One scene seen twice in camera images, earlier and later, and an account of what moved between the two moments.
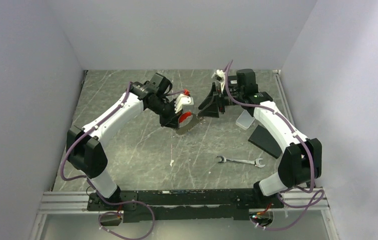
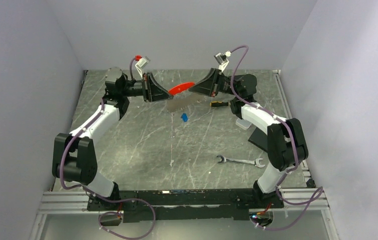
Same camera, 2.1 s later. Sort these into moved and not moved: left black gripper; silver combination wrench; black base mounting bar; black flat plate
Moved: left black gripper
Not moved: black flat plate; black base mounting bar; silver combination wrench
